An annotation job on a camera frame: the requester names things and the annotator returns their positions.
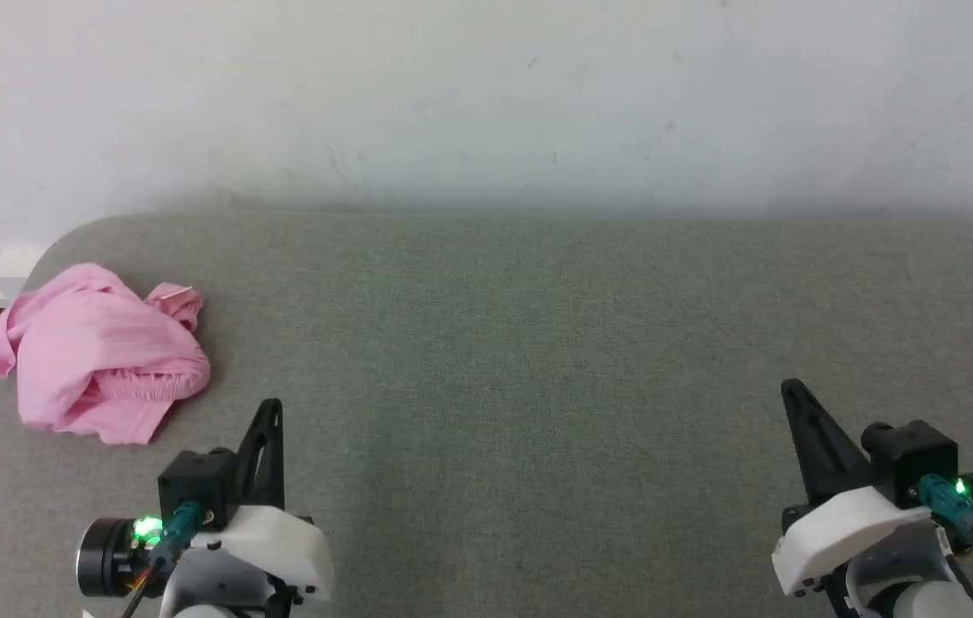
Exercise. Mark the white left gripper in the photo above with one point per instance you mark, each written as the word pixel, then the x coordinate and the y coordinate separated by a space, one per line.
pixel 281 549

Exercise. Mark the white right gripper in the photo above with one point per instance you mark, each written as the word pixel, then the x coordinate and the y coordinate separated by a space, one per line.
pixel 838 532

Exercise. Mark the pink shorts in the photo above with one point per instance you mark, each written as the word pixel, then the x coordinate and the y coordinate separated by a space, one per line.
pixel 92 343

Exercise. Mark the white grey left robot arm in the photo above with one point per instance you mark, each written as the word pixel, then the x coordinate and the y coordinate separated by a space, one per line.
pixel 220 592

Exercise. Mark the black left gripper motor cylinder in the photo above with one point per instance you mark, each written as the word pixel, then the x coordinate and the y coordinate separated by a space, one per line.
pixel 105 558

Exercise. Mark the grey fabric sofa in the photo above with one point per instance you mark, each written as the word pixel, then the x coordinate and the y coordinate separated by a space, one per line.
pixel 538 386

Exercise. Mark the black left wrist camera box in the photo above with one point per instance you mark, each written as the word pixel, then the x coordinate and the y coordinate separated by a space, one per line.
pixel 195 485

